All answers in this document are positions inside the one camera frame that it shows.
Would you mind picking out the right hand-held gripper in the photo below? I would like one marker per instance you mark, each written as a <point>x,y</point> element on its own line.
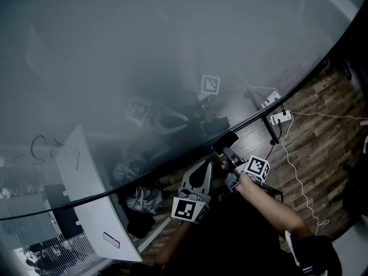
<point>257,167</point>

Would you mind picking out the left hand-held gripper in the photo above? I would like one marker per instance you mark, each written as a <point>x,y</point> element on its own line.
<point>187,208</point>

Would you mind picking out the black eraser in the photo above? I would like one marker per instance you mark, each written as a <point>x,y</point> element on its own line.
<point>227,139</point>

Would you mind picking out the dark glass whiteboard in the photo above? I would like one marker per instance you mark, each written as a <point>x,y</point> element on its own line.
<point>120,53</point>

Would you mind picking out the person's right forearm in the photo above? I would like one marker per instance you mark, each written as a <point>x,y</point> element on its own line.
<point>267,208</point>

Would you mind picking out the person's left forearm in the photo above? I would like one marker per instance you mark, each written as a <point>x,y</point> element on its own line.
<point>175,246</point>

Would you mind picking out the black whiteboard stand leg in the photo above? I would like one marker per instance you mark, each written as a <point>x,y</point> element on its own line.
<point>270,128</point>

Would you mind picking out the grey bag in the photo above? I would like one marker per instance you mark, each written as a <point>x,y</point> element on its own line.
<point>143,200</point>

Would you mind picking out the white power strip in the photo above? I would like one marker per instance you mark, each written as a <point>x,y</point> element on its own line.
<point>280,117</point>

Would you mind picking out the person's black clothing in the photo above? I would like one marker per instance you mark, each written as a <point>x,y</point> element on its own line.
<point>235,240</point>

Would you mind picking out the black bag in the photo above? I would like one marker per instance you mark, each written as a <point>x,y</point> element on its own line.
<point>140,226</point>

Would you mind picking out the white table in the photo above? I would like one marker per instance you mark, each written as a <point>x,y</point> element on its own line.
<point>115,220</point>

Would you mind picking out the phone with pale case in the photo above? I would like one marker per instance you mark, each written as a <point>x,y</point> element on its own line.
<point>111,239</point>

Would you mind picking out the black office chair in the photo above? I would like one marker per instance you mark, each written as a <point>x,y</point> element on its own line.
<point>356,188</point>

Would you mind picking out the black chair base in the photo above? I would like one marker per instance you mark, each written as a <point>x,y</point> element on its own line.
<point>340,68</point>

